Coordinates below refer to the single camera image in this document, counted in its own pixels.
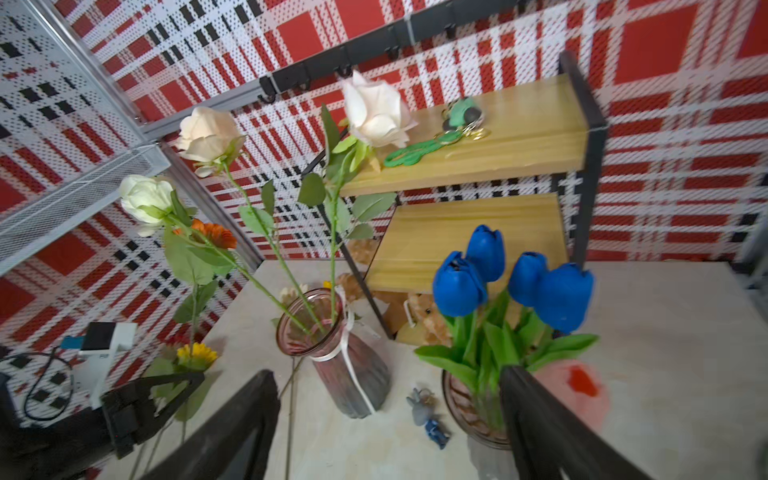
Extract white rose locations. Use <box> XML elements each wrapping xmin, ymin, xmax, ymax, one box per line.
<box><xmin>298</xmin><ymin>71</ymin><xmax>415</xmax><ymax>290</ymax></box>

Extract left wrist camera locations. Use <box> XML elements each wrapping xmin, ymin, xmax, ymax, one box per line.
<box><xmin>60</xmin><ymin>322</ymin><xmax>138</xmax><ymax>410</ymax></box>

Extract wooden shelf black frame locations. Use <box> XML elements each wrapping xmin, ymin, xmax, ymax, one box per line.
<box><xmin>299</xmin><ymin>50</ymin><xmax>610</xmax><ymax>340</ymax></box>

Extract small yellow daisy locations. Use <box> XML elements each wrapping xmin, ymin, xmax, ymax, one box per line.
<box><xmin>143</xmin><ymin>342</ymin><xmax>219</xmax><ymax>437</ymax></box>

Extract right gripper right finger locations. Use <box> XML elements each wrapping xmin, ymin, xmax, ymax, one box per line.
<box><xmin>499</xmin><ymin>366</ymin><xmax>648</xmax><ymax>479</ymax></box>

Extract brown teddy bear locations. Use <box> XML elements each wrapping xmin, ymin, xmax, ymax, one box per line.
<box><xmin>336</xmin><ymin>239</ymin><xmax>452</xmax><ymax>347</ymax></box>

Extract cream rose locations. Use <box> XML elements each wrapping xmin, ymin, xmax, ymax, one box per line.
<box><xmin>176</xmin><ymin>107</ymin><xmax>326</xmax><ymax>333</ymax></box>

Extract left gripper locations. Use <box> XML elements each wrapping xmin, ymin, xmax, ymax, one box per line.
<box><xmin>1</xmin><ymin>372</ymin><xmax>205</xmax><ymax>479</ymax></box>

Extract pale green rose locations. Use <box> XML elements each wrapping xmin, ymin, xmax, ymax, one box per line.
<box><xmin>119</xmin><ymin>175</ymin><xmax>308</xmax><ymax>333</ymax></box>

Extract small grey toy figure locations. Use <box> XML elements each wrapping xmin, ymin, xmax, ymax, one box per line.
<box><xmin>406</xmin><ymin>388</ymin><xmax>450</xmax><ymax>450</ymax></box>

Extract dark pink ribbed vase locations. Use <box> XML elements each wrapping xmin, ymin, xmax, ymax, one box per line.
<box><xmin>441</xmin><ymin>370</ymin><xmax>511</xmax><ymax>451</ymax></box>

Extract black hook rail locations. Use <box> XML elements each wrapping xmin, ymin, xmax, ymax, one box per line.
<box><xmin>257</xmin><ymin>0</ymin><xmax>528</xmax><ymax>104</ymax></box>

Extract green toy with lanyard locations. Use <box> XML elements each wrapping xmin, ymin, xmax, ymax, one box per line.
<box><xmin>384</xmin><ymin>97</ymin><xmax>491</xmax><ymax>168</ymax></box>

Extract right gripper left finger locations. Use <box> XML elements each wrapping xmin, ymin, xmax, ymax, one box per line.
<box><xmin>144</xmin><ymin>370</ymin><xmax>281</xmax><ymax>480</ymax></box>

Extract pink glass vase with ribbon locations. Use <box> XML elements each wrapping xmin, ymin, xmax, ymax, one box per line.
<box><xmin>276</xmin><ymin>288</ymin><xmax>391</xmax><ymax>419</ymax></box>

